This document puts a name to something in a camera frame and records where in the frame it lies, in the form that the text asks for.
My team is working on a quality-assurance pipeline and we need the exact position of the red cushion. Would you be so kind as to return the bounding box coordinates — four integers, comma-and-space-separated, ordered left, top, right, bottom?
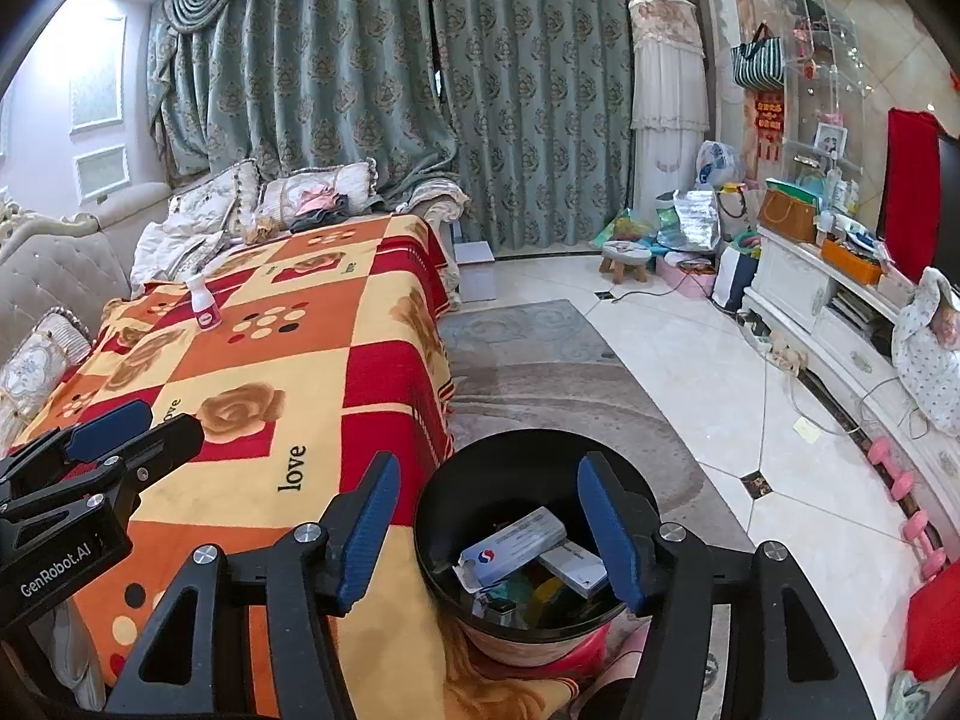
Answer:
904, 581, 960, 683

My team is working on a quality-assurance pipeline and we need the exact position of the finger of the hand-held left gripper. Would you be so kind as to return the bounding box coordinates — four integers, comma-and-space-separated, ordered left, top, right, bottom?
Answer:
0, 414, 205, 522
0, 399, 155, 492

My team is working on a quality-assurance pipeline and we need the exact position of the green patterned bag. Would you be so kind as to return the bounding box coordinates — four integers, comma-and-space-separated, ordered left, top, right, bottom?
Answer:
604, 210, 657, 248

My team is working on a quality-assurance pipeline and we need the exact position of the lace covered air conditioner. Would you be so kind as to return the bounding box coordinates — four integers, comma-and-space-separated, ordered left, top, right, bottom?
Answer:
628, 0, 710, 218

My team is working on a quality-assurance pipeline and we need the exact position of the person's fluffy pyjama leg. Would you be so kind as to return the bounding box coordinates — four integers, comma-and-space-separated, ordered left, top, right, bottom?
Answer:
442, 611, 653, 720

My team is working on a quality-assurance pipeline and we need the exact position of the striped tote bag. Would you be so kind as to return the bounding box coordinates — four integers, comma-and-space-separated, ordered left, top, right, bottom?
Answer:
731, 22, 785, 89

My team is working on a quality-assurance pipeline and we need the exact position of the white power strip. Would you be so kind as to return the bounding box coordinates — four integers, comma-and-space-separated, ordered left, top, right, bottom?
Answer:
750, 330, 803, 376

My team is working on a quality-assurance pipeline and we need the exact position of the white plastic bag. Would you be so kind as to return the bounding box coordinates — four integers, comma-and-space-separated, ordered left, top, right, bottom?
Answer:
694, 141, 747, 188

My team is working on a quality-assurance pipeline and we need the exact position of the orange box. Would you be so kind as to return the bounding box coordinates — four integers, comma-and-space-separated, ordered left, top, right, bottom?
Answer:
821, 236, 884, 286

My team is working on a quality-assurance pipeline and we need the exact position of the navy white bag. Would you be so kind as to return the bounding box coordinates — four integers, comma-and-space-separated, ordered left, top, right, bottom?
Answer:
711, 244, 760, 312

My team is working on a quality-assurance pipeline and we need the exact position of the small round stool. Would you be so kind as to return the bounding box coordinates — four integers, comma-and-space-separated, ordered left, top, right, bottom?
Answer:
600, 240, 653, 284

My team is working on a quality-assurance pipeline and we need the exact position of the black trash bin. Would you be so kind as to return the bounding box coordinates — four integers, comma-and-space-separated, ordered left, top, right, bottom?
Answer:
414, 429, 662, 665

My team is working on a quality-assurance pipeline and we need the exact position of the pink storage box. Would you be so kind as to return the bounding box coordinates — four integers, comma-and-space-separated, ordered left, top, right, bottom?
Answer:
656, 255, 713, 299

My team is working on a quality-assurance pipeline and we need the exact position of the ruffled embroidered pillow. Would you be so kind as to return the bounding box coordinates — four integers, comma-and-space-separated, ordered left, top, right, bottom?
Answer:
255, 157, 380, 230

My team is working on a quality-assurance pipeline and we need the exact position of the silver insulated bag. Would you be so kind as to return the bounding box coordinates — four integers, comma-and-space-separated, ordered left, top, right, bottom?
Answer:
671, 191, 722, 252

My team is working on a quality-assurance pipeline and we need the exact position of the black television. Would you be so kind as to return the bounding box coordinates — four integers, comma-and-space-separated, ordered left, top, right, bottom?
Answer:
930, 131, 960, 286

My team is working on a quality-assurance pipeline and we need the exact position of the white dotted cloth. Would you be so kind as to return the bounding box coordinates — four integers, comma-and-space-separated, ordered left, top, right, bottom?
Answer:
891, 266, 960, 436

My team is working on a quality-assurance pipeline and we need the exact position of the red orange printed blanket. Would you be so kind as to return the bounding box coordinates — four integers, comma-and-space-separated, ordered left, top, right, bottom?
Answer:
7, 214, 458, 698

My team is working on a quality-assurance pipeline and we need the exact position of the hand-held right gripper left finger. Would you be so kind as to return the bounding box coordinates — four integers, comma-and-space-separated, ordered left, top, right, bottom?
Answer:
107, 451, 402, 720

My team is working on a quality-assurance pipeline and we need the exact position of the grey embroidered medallion pillow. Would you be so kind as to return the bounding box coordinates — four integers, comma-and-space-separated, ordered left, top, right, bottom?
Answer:
0, 307, 95, 451

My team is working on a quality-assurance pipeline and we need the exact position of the brown handbag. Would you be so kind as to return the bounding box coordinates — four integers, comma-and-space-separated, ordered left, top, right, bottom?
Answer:
757, 187, 822, 245

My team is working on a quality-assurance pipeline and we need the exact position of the white box round logo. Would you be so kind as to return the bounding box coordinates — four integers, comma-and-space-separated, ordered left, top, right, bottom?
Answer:
456, 506, 567, 590

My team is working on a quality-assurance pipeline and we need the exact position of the beige embroidered pillow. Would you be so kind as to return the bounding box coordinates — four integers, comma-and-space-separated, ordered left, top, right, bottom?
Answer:
166, 161, 263, 241

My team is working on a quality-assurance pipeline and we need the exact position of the dark grey garment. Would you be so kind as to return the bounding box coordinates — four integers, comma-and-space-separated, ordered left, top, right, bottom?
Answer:
289, 195, 353, 233

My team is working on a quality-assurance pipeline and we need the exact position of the glass display shelf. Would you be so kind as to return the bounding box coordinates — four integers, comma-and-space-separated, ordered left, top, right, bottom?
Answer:
765, 0, 863, 188

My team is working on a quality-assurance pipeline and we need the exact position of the red wall ornament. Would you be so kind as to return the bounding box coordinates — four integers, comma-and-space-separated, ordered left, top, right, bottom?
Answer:
754, 90, 785, 162

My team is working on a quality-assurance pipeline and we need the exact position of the red cloth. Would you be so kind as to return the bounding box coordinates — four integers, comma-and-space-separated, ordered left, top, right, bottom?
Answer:
877, 109, 942, 282

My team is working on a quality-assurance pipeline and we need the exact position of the white bottle pink label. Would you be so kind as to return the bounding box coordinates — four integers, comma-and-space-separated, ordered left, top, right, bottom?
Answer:
184, 274, 222, 331

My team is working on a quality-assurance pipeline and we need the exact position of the pink dumbbell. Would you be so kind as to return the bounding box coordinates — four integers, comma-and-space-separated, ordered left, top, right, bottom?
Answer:
900, 510, 950, 580
866, 441, 917, 502

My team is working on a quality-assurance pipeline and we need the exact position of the white storage box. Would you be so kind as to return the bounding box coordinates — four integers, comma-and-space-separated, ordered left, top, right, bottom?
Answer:
456, 240, 497, 302

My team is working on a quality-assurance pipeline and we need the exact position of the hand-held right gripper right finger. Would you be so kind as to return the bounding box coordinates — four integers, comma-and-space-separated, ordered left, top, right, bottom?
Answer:
576, 451, 877, 720

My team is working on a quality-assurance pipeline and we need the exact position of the green yellow sponge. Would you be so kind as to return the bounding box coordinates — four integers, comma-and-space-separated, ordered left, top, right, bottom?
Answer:
517, 571, 575, 610

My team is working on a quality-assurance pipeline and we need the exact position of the white crumpled cloth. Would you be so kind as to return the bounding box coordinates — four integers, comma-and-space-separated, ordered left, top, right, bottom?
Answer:
131, 217, 226, 297

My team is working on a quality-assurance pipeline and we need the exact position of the white television cabinet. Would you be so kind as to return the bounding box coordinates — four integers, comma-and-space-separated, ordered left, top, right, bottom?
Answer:
742, 221, 960, 541

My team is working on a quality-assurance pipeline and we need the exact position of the plain white cardboard box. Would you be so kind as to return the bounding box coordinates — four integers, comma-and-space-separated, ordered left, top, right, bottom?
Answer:
538, 544, 610, 599

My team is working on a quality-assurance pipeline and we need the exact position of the green patterned curtain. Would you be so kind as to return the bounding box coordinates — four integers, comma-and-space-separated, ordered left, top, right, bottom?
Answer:
146, 0, 702, 248

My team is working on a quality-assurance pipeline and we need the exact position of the grey tufted sofa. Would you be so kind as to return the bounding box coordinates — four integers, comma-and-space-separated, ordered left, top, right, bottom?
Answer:
0, 180, 473, 713

